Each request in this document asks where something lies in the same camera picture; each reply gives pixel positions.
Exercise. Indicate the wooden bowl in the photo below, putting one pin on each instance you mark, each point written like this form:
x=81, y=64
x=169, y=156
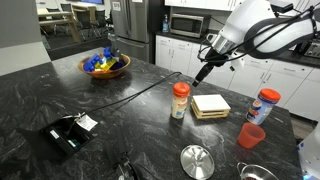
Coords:
x=106, y=74

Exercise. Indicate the blue soap bottle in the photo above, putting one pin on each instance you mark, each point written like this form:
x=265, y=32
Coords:
x=165, y=26

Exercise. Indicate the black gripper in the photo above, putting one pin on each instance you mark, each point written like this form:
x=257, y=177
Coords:
x=216, y=59

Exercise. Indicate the blue toy block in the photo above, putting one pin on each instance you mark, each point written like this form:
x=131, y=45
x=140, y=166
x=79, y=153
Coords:
x=90, y=63
x=107, y=52

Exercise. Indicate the white upper kitchen cabinets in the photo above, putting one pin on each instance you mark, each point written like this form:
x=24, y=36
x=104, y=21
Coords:
x=200, y=3

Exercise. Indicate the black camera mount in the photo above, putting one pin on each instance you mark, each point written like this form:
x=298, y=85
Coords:
x=125, y=168

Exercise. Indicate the steel toaster oven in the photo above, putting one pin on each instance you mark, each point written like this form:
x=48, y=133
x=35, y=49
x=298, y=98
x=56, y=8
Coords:
x=313, y=50

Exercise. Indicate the black office chair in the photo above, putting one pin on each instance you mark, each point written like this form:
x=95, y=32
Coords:
x=65, y=7
x=100, y=18
x=83, y=20

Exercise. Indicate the steel pot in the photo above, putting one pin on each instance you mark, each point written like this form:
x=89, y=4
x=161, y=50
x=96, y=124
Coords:
x=256, y=173

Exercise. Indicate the black outlet box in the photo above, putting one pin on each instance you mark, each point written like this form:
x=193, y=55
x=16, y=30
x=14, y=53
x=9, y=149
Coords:
x=63, y=138

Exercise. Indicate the wooden coaster holder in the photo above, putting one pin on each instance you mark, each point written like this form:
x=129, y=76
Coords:
x=208, y=115

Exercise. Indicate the yellow toy block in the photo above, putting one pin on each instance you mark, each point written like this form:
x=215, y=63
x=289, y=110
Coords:
x=107, y=64

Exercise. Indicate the blue jar with orange lid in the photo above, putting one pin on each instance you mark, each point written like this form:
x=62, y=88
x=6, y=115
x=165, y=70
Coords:
x=261, y=110

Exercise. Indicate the dark navy toy block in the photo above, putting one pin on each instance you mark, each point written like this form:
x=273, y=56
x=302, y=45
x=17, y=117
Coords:
x=118, y=65

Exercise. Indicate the orange plastic cup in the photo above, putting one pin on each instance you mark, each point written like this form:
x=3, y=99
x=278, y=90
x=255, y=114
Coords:
x=250, y=136

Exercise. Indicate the white lower kitchen cabinets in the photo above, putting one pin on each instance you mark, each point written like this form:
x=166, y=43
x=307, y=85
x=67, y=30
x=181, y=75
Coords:
x=173, y=55

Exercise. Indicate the white paper tag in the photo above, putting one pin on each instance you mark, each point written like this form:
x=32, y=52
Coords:
x=87, y=122

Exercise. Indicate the stainless steel refrigerator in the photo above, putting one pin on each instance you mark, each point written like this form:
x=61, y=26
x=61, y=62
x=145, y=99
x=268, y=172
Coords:
x=133, y=20

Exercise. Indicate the cream jar with orange lid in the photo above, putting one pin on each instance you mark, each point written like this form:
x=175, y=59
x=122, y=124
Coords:
x=180, y=103

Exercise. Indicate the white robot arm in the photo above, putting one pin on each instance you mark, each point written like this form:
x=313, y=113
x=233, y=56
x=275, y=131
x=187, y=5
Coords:
x=253, y=16

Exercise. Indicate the black kitchen countertop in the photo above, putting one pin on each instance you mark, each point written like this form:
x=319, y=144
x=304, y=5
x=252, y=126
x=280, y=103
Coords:
x=293, y=58

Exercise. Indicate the white paper notice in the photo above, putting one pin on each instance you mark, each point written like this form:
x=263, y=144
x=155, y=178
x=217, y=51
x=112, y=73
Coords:
x=116, y=6

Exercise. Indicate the white kitchen cabinets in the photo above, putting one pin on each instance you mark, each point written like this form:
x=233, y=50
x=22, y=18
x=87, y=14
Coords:
x=173, y=55
x=200, y=3

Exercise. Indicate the white coaster stack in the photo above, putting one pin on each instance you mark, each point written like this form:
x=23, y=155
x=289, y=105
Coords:
x=210, y=101

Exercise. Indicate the wooden meeting table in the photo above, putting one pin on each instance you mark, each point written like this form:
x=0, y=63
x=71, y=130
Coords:
x=55, y=16

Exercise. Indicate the steel microwave oven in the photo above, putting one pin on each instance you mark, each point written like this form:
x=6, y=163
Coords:
x=186, y=25

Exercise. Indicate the steel pot lid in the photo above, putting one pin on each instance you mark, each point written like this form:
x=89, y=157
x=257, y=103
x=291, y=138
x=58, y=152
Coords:
x=196, y=163

